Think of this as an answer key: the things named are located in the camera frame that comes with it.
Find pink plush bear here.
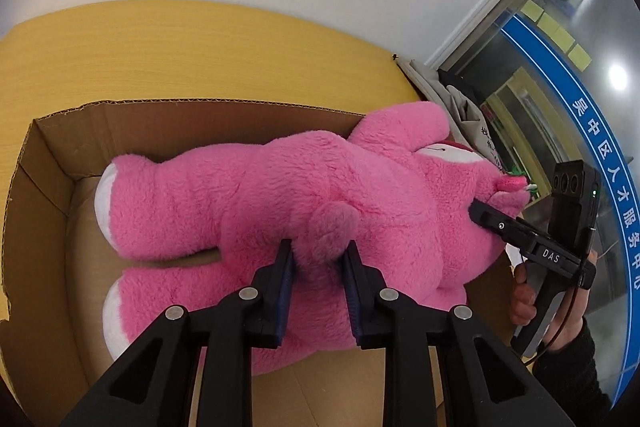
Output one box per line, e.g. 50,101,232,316
94,102,529,374

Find dark sleeved right forearm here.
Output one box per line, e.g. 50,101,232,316
533,320,611,426

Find brown cardboard box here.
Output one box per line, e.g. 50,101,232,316
1,101,513,426

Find grey folded cloth bag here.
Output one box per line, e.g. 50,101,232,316
393,54,504,169

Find blue banner strip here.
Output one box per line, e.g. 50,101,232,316
487,14,639,402

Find yellow sticky notes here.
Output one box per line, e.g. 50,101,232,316
520,0,592,72

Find black cable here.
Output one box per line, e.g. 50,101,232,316
519,286,582,367

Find black tracking camera box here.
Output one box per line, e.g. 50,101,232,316
548,160,601,260

